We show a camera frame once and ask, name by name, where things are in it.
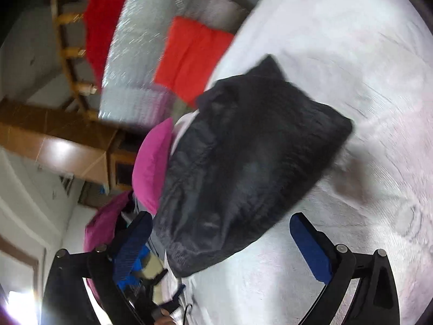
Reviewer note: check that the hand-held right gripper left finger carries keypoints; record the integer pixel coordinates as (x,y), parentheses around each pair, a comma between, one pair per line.
(133,243)

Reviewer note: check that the red cloth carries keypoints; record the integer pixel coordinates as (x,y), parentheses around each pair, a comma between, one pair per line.
(105,20)

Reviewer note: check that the purple garment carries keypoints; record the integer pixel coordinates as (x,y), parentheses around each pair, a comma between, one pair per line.
(105,220)

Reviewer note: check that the orange-red cushion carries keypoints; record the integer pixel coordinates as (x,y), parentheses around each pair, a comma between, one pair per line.
(192,57)

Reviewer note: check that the person's left hand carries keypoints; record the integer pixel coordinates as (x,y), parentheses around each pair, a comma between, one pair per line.
(165,315)

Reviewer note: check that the white garment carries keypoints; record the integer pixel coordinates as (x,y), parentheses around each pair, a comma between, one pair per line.
(182,125)

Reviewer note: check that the wooden cabinet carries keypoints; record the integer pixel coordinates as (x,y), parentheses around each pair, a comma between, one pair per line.
(61,149)

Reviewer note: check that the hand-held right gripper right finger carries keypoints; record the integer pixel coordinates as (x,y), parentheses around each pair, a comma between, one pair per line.
(309,250)

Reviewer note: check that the white embossed bedspread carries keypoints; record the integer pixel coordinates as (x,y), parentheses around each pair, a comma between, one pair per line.
(338,47)

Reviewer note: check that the wooden chair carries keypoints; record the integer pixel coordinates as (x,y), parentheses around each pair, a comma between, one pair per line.
(72,54)

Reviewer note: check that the blue garment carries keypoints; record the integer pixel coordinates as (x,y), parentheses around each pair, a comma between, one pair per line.
(140,260)

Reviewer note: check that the magenta cloth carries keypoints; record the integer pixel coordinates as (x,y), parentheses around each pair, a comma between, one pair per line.
(152,166)

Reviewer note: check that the black puffer jacket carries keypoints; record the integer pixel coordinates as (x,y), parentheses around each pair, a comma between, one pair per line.
(250,162)

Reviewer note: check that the silver quilted blanket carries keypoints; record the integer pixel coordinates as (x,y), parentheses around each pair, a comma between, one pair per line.
(142,40)

